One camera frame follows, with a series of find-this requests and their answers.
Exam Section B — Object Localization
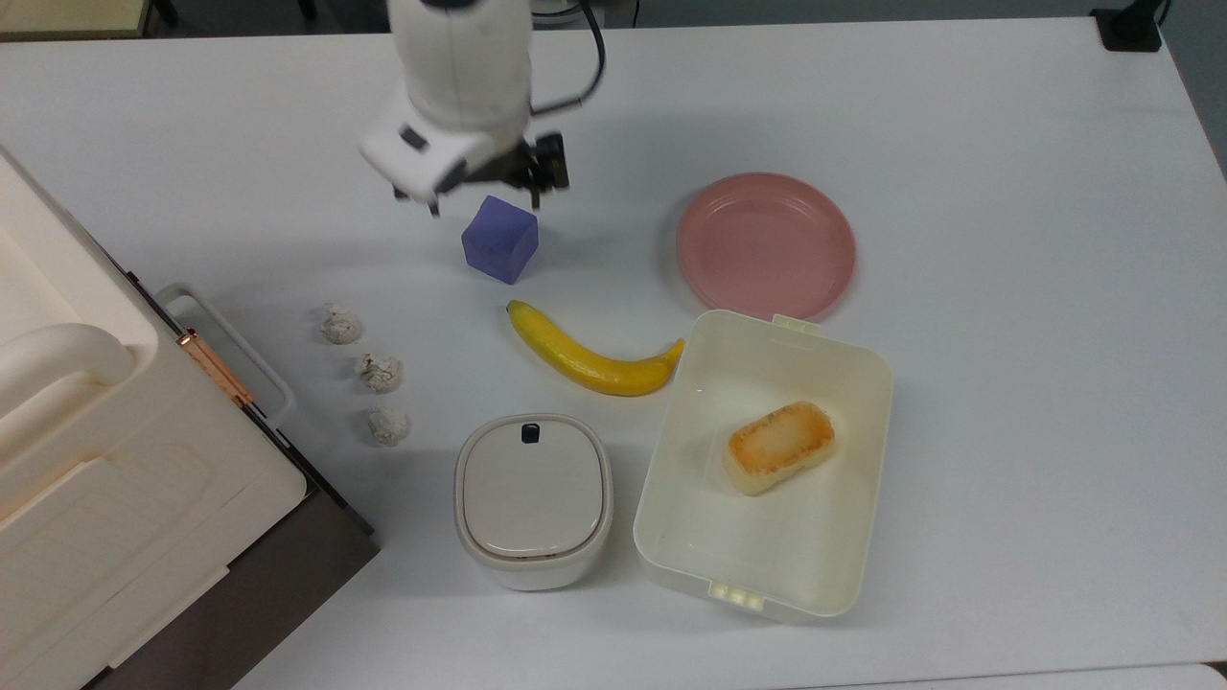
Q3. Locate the cream storage box with handle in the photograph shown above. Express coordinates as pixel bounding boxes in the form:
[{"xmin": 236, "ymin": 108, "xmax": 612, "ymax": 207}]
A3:
[{"xmin": 0, "ymin": 149, "xmax": 310, "ymax": 690}]

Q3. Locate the copper box latch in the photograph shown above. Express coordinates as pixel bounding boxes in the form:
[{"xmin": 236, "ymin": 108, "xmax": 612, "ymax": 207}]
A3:
[{"xmin": 175, "ymin": 329, "xmax": 255, "ymax": 410}]

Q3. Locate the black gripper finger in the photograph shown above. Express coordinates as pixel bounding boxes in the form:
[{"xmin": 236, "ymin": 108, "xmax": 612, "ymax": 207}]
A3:
[
  {"xmin": 393, "ymin": 182, "xmax": 444, "ymax": 218},
  {"xmin": 525, "ymin": 132, "xmax": 571, "ymax": 212}
]

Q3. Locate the pink plate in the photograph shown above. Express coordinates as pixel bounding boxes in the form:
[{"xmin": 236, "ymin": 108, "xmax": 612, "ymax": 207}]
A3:
[{"xmin": 676, "ymin": 172, "xmax": 857, "ymax": 322}]

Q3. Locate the cream lidded trash can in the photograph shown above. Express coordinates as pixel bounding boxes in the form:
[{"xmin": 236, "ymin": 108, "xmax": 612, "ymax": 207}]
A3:
[{"xmin": 453, "ymin": 413, "xmax": 615, "ymax": 591}]

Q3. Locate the white drawer handle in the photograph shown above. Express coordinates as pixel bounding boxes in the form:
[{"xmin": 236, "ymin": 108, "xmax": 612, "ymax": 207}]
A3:
[{"xmin": 153, "ymin": 283, "xmax": 296, "ymax": 427}]

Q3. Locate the purple cube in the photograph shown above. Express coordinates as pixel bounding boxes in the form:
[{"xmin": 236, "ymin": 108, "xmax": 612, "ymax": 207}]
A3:
[{"xmin": 461, "ymin": 195, "xmax": 540, "ymax": 286}]

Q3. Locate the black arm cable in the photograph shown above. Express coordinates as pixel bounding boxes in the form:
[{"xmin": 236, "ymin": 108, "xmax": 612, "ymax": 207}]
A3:
[{"xmin": 527, "ymin": 0, "xmax": 607, "ymax": 118}]

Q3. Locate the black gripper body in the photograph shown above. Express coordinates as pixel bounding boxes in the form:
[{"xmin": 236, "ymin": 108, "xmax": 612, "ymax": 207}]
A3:
[{"xmin": 467, "ymin": 142, "xmax": 534, "ymax": 188}]

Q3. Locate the toasted bread piece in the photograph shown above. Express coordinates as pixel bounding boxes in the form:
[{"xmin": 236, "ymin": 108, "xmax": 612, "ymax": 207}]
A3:
[{"xmin": 722, "ymin": 401, "xmax": 837, "ymax": 497}]

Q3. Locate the yellow banana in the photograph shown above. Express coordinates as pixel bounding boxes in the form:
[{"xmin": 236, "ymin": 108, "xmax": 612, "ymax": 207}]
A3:
[{"xmin": 506, "ymin": 300, "xmax": 687, "ymax": 398}]

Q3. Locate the crumpled paper ball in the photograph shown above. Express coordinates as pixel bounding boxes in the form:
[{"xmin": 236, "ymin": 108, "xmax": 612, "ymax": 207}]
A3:
[
  {"xmin": 354, "ymin": 353, "xmax": 405, "ymax": 394},
  {"xmin": 366, "ymin": 404, "xmax": 411, "ymax": 448},
  {"xmin": 320, "ymin": 303, "xmax": 364, "ymax": 346}
]

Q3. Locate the cream open plastic bin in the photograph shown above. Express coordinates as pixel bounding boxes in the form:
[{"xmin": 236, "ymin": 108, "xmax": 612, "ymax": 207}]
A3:
[{"xmin": 633, "ymin": 309, "xmax": 895, "ymax": 626}]

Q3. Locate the black table clamp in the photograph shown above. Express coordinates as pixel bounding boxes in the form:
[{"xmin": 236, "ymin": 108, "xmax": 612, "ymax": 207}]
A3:
[{"xmin": 1091, "ymin": 0, "xmax": 1166, "ymax": 54}]

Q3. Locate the beige side desk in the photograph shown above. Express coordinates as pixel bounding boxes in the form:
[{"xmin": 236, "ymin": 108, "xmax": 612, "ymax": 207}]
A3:
[{"xmin": 0, "ymin": 0, "xmax": 154, "ymax": 41}]

